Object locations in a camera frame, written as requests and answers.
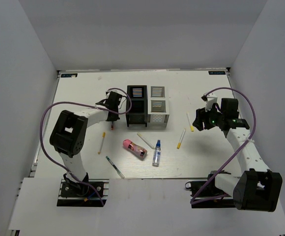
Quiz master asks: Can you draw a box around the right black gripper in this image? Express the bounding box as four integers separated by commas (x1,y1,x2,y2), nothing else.
193,103,225,131

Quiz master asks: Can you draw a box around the white marker yellow cap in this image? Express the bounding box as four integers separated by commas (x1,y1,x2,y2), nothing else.
97,132,106,155

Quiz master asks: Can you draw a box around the green gel pen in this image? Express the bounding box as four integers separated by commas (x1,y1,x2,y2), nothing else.
106,156,125,178

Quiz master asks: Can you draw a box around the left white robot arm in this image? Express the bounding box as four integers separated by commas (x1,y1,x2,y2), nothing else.
50,91,122,196

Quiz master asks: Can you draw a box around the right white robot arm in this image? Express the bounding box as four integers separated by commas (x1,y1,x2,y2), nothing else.
192,95,283,212

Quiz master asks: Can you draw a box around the black slotted pen holder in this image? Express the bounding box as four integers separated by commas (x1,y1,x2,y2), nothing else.
126,85,148,127

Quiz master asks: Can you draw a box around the white slotted pen holder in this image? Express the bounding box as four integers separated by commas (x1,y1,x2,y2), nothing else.
147,86,170,127

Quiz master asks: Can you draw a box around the pale yellow cap marker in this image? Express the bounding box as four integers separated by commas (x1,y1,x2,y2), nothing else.
137,132,155,149

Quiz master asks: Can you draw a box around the right corner label sticker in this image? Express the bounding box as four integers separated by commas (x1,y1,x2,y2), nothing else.
208,71,226,75

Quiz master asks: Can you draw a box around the corner label sticker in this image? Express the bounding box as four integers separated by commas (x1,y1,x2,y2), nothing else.
60,73,78,78
208,71,226,75

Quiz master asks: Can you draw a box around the left corner label sticker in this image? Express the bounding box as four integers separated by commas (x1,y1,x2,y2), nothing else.
60,73,78,78

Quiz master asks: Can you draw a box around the pink cap candy tube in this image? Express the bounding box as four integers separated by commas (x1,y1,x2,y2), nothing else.
123,139,147,160

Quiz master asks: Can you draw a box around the blue spray bottle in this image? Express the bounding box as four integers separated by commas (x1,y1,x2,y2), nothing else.
152,140,161,167

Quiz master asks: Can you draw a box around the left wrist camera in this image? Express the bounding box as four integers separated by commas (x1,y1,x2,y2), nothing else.
106,90,118,99

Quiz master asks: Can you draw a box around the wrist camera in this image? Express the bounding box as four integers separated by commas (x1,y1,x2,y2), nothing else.
201,93,218,112
106,90,118,99

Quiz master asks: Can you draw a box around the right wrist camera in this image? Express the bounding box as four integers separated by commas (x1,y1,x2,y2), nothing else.
201,93,218,112

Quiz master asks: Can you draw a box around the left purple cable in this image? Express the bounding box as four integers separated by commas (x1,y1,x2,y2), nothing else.
39,87,133,206

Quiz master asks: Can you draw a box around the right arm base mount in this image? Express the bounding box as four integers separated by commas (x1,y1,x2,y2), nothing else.
185,180,235,209

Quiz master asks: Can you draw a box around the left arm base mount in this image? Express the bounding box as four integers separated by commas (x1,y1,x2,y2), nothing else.
57,179,109,207

